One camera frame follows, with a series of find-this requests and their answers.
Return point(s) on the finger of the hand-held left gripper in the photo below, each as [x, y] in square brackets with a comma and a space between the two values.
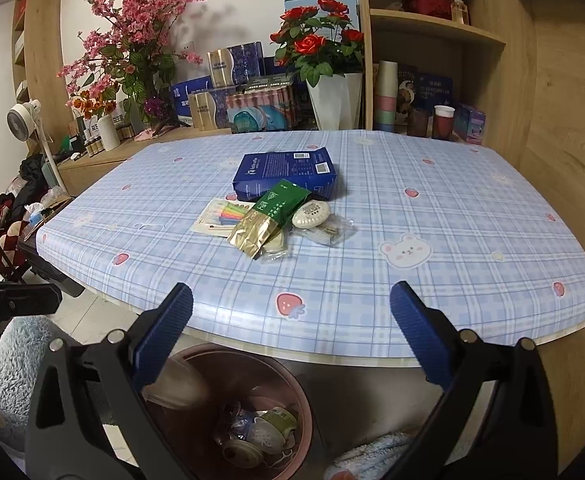
[22, 300]

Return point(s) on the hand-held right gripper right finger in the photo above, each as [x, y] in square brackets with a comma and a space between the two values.
[420, 332]

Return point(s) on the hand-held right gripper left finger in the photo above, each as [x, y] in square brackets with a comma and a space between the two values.
[165, 332]

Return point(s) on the maroon plastic trash bin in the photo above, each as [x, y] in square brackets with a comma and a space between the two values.
[192, 422]

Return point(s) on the clear plastic bag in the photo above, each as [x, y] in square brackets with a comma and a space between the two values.
[337, 234]

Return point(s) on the colourful marker pack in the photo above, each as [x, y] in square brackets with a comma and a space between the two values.
[222, 212]

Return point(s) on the clear plastic wrapper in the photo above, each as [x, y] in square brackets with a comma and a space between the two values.
[277, 250]

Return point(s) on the white green paper cup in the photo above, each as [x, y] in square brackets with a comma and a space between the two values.
[275, 427]

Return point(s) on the round white soap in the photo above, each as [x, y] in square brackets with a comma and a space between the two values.
[311, 214]

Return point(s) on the green gold foil packet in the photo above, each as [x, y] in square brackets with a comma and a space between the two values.
[277, 202]

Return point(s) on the dark blue cardboard box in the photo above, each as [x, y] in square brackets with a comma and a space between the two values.
[282, 170]

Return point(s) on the black low stool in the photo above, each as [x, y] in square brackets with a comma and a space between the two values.
[47, 265]

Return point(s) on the fluffy pale stool cushion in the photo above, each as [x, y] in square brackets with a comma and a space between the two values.
[17, 375]

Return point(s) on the blue white tissue pack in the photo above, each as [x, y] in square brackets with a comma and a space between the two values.
[35, 216]

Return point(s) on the pile of clothes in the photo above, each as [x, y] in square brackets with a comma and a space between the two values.
[2, 210]

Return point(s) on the fluffy blue cloth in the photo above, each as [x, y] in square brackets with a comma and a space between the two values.
[367, 455]

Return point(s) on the wooden low cabinet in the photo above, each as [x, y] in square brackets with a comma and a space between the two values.
[87, 170]

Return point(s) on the row of small brown bottles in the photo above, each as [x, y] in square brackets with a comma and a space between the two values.
[94, 145]

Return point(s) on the white standing fan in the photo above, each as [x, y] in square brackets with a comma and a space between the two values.
[22, 120]

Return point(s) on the orange flowers white ribbed vase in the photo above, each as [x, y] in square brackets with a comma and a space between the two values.
[108, 132]

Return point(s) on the brown glass cup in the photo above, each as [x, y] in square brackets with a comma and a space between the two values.
[418, 124]

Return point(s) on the brown cup white lid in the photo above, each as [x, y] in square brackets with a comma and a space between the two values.
[443, 125]

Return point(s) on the small purple box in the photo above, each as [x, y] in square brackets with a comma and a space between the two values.
[470, 124]

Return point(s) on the purple flower bunch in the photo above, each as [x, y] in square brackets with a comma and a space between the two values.
[156, 110]

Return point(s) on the silver blue gift box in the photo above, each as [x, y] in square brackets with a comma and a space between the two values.
[210, 107]

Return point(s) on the stack of pastel paper cups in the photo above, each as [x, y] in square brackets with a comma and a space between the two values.
[386, 95]

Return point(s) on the blue white carton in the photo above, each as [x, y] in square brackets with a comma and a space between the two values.
[185, 92]

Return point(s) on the pink teal shrink-wrapped pack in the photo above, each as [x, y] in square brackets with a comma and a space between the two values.
[262, 110]

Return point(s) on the dark blue printed box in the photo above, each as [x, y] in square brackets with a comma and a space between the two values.
[432, 87]

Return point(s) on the wooden shelf unit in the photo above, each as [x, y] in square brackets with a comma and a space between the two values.
[497, 85]

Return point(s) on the dark green flat box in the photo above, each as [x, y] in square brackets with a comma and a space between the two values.
[270, 82]

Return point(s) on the gold and blue gift box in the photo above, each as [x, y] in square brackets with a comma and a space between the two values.
[237, 62]

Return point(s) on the small dark blue box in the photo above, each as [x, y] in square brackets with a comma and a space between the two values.
[275, 67]

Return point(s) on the pink blossom flower arrangement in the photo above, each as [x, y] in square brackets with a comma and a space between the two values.
[132, 25]

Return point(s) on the red rose plant white pot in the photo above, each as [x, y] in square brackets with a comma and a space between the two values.
[322, 50]

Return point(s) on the small glass perfume bottle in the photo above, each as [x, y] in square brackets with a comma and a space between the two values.
[460, 10]

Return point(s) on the white wall socket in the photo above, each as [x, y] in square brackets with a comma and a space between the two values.
[188, 46]

